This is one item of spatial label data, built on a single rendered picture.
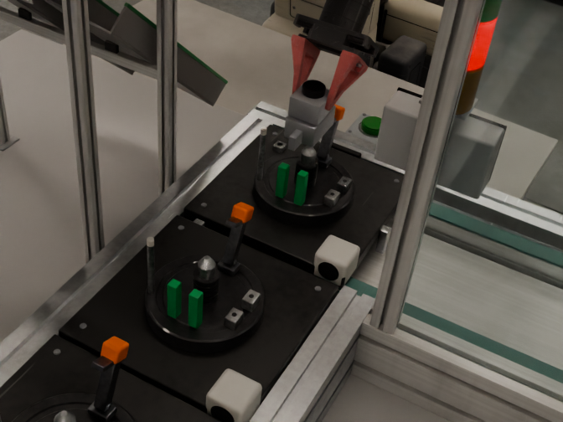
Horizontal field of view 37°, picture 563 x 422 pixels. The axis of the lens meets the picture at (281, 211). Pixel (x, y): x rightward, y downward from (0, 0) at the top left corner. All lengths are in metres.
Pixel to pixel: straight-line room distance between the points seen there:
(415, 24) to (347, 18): 1.02
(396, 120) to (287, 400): 0.33
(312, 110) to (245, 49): 0.65
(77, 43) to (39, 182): 0.45
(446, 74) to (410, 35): 1.30
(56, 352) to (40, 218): 0.37
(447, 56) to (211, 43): 0.97
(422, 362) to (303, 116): 0.34
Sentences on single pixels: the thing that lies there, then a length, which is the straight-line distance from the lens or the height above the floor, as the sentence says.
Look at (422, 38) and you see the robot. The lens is 2.09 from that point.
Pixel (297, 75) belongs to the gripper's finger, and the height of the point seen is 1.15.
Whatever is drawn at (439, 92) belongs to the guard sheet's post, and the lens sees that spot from 0.81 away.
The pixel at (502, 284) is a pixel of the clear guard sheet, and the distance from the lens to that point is 0.92.
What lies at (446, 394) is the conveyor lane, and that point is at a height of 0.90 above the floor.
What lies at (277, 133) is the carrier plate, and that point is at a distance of 1.27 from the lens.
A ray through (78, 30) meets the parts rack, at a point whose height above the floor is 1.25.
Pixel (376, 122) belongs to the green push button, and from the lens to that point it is 1.32.
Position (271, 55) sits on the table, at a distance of 1.68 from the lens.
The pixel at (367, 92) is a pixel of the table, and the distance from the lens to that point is 1.61.
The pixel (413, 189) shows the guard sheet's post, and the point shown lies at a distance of 0.88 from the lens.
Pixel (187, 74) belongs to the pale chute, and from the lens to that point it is 1.21.
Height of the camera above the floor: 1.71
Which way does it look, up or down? 41 degrees down
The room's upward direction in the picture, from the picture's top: 7 degrees clockwise
